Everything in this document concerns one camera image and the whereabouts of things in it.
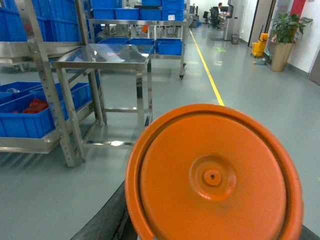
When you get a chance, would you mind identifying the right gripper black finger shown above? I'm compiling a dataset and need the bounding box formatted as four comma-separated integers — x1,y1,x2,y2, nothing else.
72,182,137,240

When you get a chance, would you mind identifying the orange cylindrical cap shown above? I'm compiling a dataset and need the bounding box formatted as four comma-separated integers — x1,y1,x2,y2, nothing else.
125,103,304,240

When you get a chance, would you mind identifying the steel shelf rack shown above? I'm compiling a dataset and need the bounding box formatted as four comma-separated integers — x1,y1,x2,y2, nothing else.
0,0,108,168

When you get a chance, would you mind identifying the blue bin with red parts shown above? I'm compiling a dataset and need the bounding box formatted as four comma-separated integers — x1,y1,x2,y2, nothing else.
0,93,56,139

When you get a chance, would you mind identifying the steel side table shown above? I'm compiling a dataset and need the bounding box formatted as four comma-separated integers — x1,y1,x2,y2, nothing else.
53,43,154,161

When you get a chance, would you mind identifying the steel wheeled cart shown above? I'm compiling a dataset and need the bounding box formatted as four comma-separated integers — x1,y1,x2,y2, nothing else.
89,0,192,79

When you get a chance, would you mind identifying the yellow mop bucket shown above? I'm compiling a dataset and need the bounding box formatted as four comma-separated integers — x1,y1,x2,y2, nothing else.
251,33,269,58

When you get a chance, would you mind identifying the potted plant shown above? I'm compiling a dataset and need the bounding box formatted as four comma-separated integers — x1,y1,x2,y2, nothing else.
270,13,313,72

